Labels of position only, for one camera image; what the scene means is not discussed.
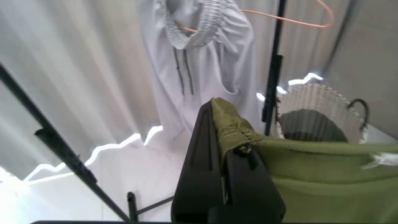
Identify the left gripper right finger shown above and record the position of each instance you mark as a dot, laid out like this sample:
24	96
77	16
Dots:
252	193

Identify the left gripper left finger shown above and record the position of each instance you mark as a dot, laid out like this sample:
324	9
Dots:
199	186

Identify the green garment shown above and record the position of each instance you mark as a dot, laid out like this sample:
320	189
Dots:
311	168

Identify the pink clothes hanger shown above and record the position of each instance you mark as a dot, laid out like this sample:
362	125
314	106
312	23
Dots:
186	28
295	21

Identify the white laundry basket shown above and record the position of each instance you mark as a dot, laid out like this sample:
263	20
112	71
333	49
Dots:
311	96

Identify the black clothes rack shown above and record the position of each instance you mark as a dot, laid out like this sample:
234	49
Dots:
62	149

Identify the white curtain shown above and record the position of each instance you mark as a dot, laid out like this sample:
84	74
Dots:
77	62

